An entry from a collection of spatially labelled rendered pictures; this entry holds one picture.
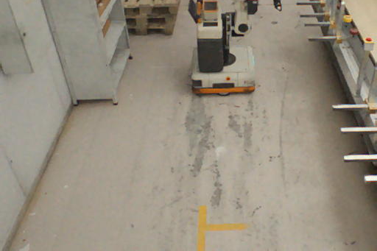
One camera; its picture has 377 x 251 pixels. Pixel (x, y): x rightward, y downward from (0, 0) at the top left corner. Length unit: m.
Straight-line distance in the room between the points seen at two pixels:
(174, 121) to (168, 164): 0.57
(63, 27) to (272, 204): 2.40
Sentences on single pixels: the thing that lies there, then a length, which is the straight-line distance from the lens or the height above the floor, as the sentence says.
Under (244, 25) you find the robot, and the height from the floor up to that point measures 0.76.
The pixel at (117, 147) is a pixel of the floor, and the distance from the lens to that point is 4.02.
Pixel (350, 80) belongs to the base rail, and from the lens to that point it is 3.59.
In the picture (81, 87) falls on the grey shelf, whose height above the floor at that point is 0.23.
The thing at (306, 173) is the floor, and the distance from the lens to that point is 3.70.
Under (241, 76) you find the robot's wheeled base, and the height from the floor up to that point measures 0.26.
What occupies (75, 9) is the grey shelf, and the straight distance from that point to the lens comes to 3.96.
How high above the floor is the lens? 2.76
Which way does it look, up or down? 35 degrees down
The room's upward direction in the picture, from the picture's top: 1 degrees clockwise
